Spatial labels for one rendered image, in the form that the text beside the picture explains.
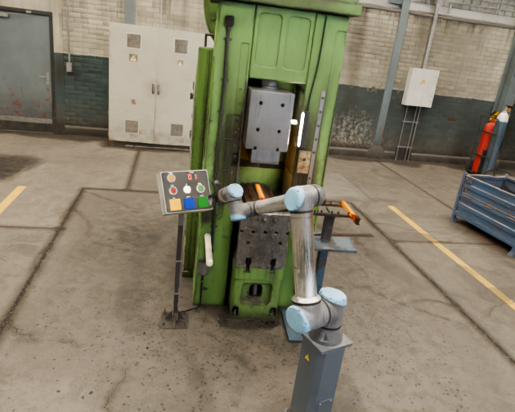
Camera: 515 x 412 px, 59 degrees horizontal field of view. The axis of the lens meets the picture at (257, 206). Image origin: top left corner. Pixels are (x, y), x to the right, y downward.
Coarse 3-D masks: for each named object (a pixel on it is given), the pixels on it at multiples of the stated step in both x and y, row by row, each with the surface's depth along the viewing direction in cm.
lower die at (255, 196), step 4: (248, 184) 362; (252, 184) 363; (260, 184) 365; (264, 184) 366; (244, 188) 354; (248, 188) 353; (252, 188) 353; (256, 188) 351; (264, 188) 356; (244, 192) 344; (248, 192) 345; (252, 192) 343; (256, 192) 345; (264, 192) 346; (268, 192) 347; (244, 196) 335; (252, 196) 334; (256, 196) 335; (268, 196) 338; (244, 200) 333; (248, 200) 327; (252, 200) 327; (256, 200) 327
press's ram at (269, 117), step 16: (256, 96) 301; (272, 96) 302; (288, 96) 304; (256, 112) 305; (272, 112) 306; (288, 112) 307; (256, 128) 309; (272, 128) 310; (288, 128) 311; (256, 144) 312; (272, 144) 314
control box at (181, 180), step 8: (160, 176) 293; (176, 176) 299; (184, 176) 302; (192, 176) 305; (200, 176) 308; (160, 184) 294; (168, 184) 295; (176, 184) 298; (184, 184) 301; (192, 184) 304; (200, 184) 307; (208, 184) 311; (160, 192) 296; (168, 192) 294; (176, 192) 297; (184, 192) 300; (192, 192) 303; (200, 192) 306; (208, 192) 309; (160, 200) 297; (168, 200) 293; (168, 208) 292; (184, 208) 298; (200, 208) 304; (208, 208) 307
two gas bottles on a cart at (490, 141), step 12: (480, 120) 917; (492, 120) 905; (504, 120) 870; (492, 132) 893; (480, 144) 920; (492, 144) 890; (480, 156) 921; (492, 156) 894; (468, 168) 954; (480, 168) 923; (492, 168) 903
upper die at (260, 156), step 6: (246, 150) 342; (252, 150) 314; (258, 150) 314; (264, 150) 315; (270, 150) 315; (276, 150) 318; (252, 156) 315; (258, 156) 316; (264, 156) 316; (270, 156) 317; (276, 156) 317; (252, 162) 317; (258, 162) 317; (264, 162) 318; (270, 162) 318; (276, 162) 319
